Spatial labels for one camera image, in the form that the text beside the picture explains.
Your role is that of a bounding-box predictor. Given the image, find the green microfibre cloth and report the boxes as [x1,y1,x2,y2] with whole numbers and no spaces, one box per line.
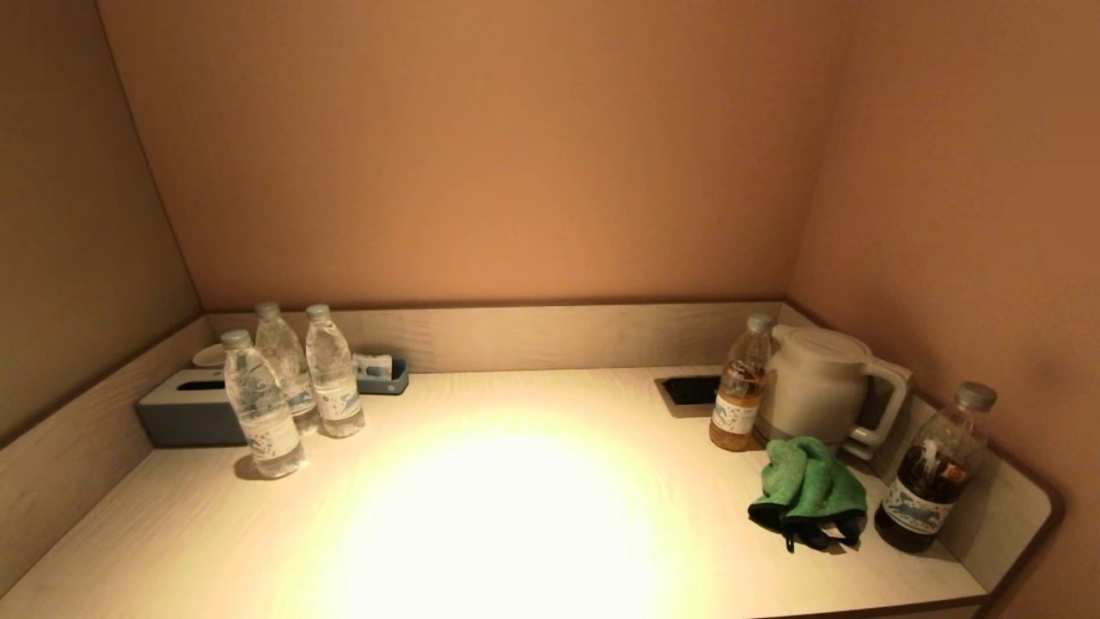
[747,436,869,554]

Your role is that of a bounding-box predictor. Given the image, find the black recessed socket panel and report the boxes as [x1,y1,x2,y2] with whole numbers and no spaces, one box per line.
[656,375,723,419]

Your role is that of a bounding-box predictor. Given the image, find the small blue tray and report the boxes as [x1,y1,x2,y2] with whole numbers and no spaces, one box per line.
[354,357,410,395]

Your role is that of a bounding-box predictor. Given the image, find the amber drink bottle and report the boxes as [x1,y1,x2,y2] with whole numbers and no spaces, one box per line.
[709,313,775,452]

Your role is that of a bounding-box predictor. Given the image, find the clear water bottle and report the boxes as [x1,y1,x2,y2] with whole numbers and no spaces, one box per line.
[255,301,321,433]
[221,330,306,480]
[305,303,366,438]

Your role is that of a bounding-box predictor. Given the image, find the white electric kettle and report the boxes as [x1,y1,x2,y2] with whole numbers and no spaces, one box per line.
[756,324,914,450]

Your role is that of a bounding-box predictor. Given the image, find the grey-blue tissue box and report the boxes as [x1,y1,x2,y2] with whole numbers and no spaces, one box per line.
[135,368,250,447]

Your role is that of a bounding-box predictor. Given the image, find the dark drink bottle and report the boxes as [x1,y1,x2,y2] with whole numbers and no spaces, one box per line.
[874,382,999,554]

